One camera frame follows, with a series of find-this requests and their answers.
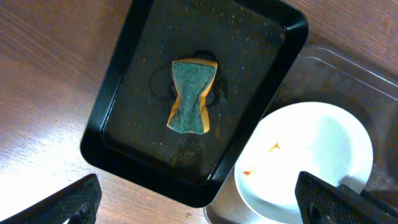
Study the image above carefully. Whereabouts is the brown serving tray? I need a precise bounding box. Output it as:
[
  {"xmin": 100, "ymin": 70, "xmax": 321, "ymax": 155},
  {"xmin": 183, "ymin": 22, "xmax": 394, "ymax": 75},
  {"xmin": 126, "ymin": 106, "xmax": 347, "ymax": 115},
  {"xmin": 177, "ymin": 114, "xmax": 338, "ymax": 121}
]
[{"xmin": 204, "ymin": 46, "xmax": 397, "ymax": 223}]

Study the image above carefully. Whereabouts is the black rectangular tray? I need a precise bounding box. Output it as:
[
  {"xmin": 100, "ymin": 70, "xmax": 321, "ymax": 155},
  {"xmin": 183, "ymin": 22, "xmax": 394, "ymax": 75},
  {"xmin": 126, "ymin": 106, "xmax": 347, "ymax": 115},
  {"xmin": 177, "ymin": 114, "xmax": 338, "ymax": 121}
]
[{"xmin": 80, "ymin": 0, "xmax": 308, "ymax": 208}]

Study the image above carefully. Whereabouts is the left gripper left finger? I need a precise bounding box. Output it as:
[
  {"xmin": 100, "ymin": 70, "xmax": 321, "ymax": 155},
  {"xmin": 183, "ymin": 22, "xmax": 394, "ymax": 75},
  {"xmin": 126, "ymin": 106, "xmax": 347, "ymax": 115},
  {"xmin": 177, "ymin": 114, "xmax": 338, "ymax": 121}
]
[{"xmin": 2, "ymin": 174, "xmax": 102, "ymax": 224}]

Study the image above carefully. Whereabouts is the green and yellow sponge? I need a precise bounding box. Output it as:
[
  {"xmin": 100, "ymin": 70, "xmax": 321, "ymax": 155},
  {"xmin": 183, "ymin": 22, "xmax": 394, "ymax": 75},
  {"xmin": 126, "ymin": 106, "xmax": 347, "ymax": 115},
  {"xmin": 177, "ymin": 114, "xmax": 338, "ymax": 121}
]
[{"xmin": 167, "ymin": 58, "xmax": 218, "ymax": 134}]

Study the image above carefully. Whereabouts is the pale blue-white plate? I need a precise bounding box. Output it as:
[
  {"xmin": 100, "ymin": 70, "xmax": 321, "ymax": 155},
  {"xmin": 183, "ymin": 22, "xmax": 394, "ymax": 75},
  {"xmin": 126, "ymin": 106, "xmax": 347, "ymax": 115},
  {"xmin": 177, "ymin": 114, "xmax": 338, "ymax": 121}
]
[{"xmin": 234, "ymin": 102, "xmax": 374, "ymax": 223}]

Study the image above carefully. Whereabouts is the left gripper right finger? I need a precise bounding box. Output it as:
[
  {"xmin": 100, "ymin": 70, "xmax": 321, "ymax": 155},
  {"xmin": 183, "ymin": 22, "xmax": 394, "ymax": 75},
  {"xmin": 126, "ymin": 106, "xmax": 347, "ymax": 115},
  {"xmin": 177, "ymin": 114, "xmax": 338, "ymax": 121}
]
[{"xmin": 295, "ymin": 171, "xmax": 397, "ymax": 224}]

